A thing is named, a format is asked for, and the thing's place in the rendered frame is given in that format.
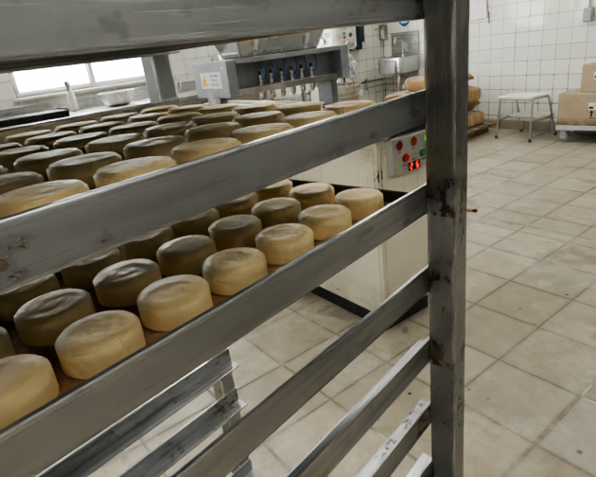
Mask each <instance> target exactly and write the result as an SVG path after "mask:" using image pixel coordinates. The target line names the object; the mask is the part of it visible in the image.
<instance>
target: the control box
mask: <svg viewBox="0 0 596 477"><path fill-rule="evenodd" d="M425 135H426V129H423V130H420V131H416V132H411V133H407V134H404V135H400V136H398V137H394V138H391V139H390V141H388V142H385V145H386V156H387V176H391V177H395V176H397V175H399V174H402V173H405V172H408V171H411V170H414V169H416V168H417V167H416V161H417V160H418V161H419V163H418V162H417V163H418V164H419V167H418V168H421V167H423V166H425V165H426V155H425V156H421V154H420V150H421V149H425V148H426V140H425ZM414 137H415V138H416V144H415V145H414V146H413V145H412V139H413V138H414ZM398 142H402V144H403V147H402V149H401V150H398V149H397V143H398ZM406 153H407V154H409V156H410V159H409V161H408V162H404V161H403V156H404V154H406ZM411 162H412V164H413V168H412V169H411ZM417 166H418V165H417Z"/></svg>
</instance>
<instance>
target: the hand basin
mask: <svg viewBox="0 0 596 477"><path fill-rule="evenodd" d="M378 27H379V40H383V41H386V40H388V26H387V25H380V26H378ZM391 35H392V57H389V58H383V59H378V60H377V63H378V73H379V74H380V75H392V74H396V75H397V80H396V81H397V92H400V85H402V81H401V78H400V74H407V73H409V76H410V72H414V71H418V70H419V69H420V64H419V55H420V45H419V35H420V36H423V35H424V21H423V20H419V29H417V30H410V31H402V32H395V33H391ZM401 89H402V91H405V90H406V88H405V83H403V85H402V88H401Z"/></svg>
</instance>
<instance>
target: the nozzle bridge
mask: <svg viewBox="0 0 596 477"><path fill-rule="evenodd" d="M311 54H314V55H315V56H316V59H317V68H316V69H315V71H313V75H314V77H310V74H309V63H310V62H312V67H313V69H314V68H315V66H316V61H315V57H314V56H313V55H311ZM302 55H304V56H305V57H306V58H307V71H306V72H305V73H304V78H303V79H300V72H299V69H300V64H302V65H303V68H304V71H305V70H306V60H305V58H304V57H303V56H302ZM292 57H294V58H295V59H296V61H297V71H296V73H295V74H294V80H290V77H289V67H290V66H291V65H292V69H293V72H295V70H296V63H295V59H294V58H292ZM281 58H283V59H285V61H286V63H287V74H286V75H285V76H284V82H280V78H279V67H282V71H283V73H284V74H285V72H286V65H285V62H284V61H283V60H282V59H281ZM271 60H274V62H275V64H276V75H275V77H274V78H273V82H274V84H270V81H269V69H271V70H272V75H273V76H274V73H275V68H274V63H273V61H271ZM260 61H262V62H263V63H264V65H265V71H266V74H265V78H264V79H263V85H262V86H259V85H258V84H259V83H258V78H257V76H258V73H257V71H260V72H261V75H262V78H263V76H264V67H263V64H262V63H261V62H260ZM192 67H193V73H194V78H195V82H196V88H197V93H198V98H208V102H209V106H213V105H220V104H228V101H227V98H235V97H241V96H246V95H251V94H256V93H262V92H267V91H272V90H277V89H283V88H288V87H293V86H298V85H304V84H309V83H314V82H318V92H319V101H320V102H323V103H331V104H333V103H338V102H339V99H338V87H337V79H343V78H349V77H350V75H349V61H348V49H347V44H341V45H332V46H324V47H317V48H311V49H305V50H297V51H290V52H283V53H276V54H269V55H262V56H254V57H248V58H240V59H231V60H221V61H213V62H200V63H193V64H192Z"/></svg>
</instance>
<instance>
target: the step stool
mask: <svg viewBox="0 0 596 477"><path fill-rule="evenodd" d="M543 97H547V98H548V101H549V106H550V113H547V112H533V109H534V101H535V99H539V98H543ZM502 99H503V100H515V101H516V104H517V113H515V114H511V115H509V116H506V117H503V118H500V103H501V100H502ZM518 100H528V101H531V111H523V112H520V111H519V108H518ZM553 115H554V113H553V112H552V104H551V98H550V96H549V93H512V94H508V95H504V96H499V108H498V119H497V128H496V135H495V139H498V130H499V121H500V120H501V119H504V118H508V117H514V118H518V123H519V131H520V132H523V129H522V128H521V121H520V119H521V118H528V119H530V130H529V139H528V143H531V142H532V139H531V136H532V123H533V122H536V121H540V120H543V119H547V118H552V128H553V135H557V131H556V130H555V125H554V120H553ZM542 117H544V118H542ZM533 119H536V120H534V121H533Z"/></svg>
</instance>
